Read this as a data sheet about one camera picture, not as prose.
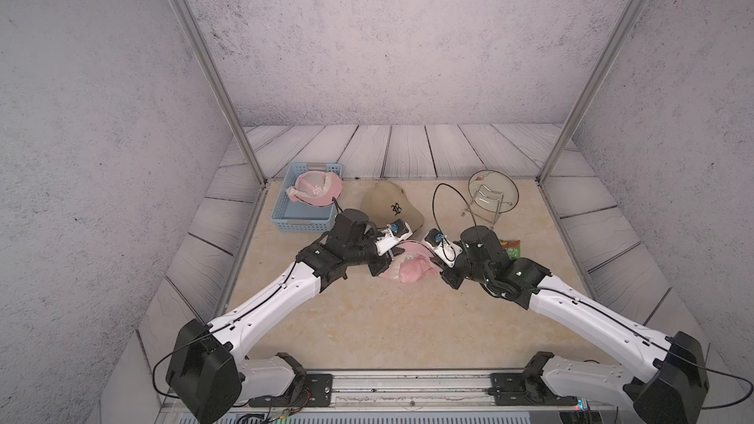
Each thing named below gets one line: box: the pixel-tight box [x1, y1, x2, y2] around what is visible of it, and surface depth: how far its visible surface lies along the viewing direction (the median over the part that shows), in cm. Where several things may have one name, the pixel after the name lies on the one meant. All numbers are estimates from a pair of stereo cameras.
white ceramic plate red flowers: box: [468, 168, 520, 213], surface depth 103 cm
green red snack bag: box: [499, 239, 522, 260], surface depth 97 cm
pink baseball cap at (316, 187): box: [285, 169, 343, 209], surface depth 113 cm
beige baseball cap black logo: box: [360, 180, 426, 233], surface depth 107 cm
